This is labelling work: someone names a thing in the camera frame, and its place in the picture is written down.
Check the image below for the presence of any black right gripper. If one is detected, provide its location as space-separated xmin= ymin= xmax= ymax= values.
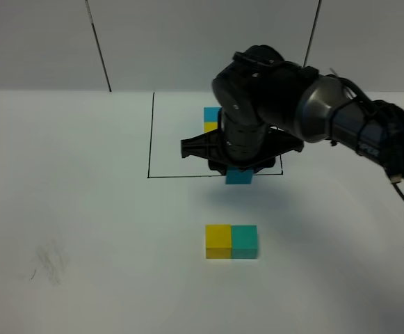
xmin=181 ymin=108 xmax=304 ymax=173

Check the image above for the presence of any green block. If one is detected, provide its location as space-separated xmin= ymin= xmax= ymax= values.
xmin=231 ymin=225 xmax=259 ymax=260

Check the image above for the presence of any blue template block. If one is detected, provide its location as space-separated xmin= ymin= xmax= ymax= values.
xmin=203 ymin=107 xmax=221 ymax=123

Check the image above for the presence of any yellow template block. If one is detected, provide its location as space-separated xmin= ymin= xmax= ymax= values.
xmin=204 ymin=122 xmax=218 ymax=133

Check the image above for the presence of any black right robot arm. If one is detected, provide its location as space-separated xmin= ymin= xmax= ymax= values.
xmin=181 ymin=45 xmax=404 ymax=200

